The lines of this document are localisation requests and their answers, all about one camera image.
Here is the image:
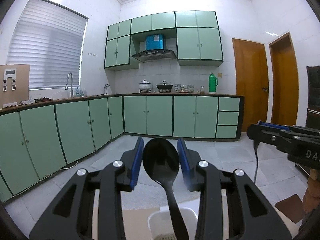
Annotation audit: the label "black plastic spoon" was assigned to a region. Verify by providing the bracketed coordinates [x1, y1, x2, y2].
[143, 138, 189, 239]

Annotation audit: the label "green upper kitchen cabinets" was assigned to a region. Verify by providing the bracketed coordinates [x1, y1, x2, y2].
[104, 10, 223, 71]

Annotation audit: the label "kitchen faucet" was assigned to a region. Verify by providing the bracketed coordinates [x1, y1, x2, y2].
[65, 73, 74, 98]

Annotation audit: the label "operator hand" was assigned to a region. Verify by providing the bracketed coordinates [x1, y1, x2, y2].
[303, 169, 320, 213]

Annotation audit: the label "brown wooden door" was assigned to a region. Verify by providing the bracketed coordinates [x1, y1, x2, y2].
[269, 33, 299, 126]
[232, 38, 268, 132]

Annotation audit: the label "black glass cabinet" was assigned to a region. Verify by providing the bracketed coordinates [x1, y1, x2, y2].
[306, 66, 320, 129]

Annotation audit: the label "brown stool seat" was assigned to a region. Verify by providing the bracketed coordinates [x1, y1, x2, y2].
[275, 194, 306, 224]

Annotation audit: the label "green thermos jug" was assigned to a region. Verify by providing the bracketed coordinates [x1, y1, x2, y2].
[208, 73, 219, 93]

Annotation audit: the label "white two-compartment utensil holder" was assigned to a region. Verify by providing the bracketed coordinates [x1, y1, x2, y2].
[146, 205, 201, 240]

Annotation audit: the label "black wok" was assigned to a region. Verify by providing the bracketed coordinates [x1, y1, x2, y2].
[156, 80, 173, 93]

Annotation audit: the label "white cooking pot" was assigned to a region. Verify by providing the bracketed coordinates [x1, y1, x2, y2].
[139, 79, 151, 93]

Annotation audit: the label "range hood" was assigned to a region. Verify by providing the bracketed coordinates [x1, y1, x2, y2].
[132, 34, 176, 63]

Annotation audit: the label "brown board with device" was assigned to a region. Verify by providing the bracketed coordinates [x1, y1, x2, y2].
[0, 64, 30, 108]

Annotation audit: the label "window blinds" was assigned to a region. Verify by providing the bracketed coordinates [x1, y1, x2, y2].
[7, 0, 88, 89]

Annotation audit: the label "black cable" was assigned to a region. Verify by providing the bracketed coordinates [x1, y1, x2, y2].
[253, 139, 261, 184]

